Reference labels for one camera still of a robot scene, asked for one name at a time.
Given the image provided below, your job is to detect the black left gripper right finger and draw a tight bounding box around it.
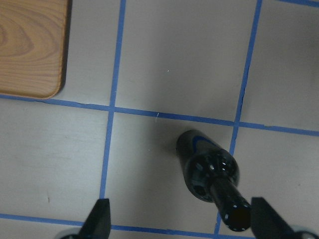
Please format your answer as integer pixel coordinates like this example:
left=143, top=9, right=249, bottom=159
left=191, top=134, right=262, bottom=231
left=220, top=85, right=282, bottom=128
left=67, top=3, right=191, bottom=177
left=251, top=197, right=319, bottom=239

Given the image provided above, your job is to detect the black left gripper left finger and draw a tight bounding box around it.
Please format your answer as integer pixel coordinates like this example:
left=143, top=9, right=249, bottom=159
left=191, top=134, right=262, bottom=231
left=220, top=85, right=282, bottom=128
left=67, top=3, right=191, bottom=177
left=56, top=199, right=111, bottom=239

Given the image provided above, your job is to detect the dark wine bottle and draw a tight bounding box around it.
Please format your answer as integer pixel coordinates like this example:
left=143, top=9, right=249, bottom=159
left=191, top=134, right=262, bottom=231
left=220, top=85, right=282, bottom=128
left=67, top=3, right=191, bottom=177
left=176, top=129, right=251, bottom=232

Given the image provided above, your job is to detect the wooden tray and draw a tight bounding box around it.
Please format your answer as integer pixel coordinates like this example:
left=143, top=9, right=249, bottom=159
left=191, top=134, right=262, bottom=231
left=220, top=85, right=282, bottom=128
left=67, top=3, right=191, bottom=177
left=0, top=0, right=72, bottom=99

